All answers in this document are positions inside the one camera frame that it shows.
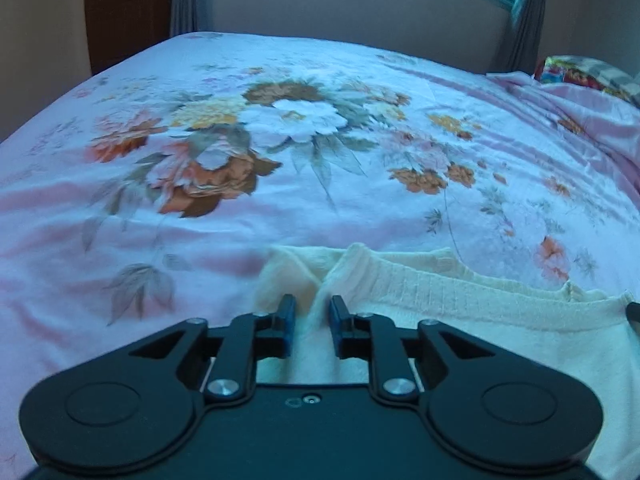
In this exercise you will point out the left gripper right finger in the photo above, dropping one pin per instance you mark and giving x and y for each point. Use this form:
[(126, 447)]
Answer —
[(378, 341)]

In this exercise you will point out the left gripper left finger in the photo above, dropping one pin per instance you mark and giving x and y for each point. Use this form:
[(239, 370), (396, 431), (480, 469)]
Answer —
[(236, 350)]

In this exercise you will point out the pink floral bed sheet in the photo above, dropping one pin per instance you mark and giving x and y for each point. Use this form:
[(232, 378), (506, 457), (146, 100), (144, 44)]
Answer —
[(210, 175)]

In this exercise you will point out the pink folded quilt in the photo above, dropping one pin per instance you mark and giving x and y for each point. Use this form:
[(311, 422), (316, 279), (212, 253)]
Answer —
[(605, 122)]

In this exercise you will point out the striped floral pillow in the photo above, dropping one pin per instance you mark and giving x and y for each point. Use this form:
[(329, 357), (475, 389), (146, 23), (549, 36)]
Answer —
[(589, 73)]

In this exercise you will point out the teal window curtain right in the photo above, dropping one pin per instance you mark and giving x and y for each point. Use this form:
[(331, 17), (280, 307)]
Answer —
[(521, 39)]

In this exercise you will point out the dark wooden wardrobe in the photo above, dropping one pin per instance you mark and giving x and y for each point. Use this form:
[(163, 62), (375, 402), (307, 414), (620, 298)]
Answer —
[(118, 29)]

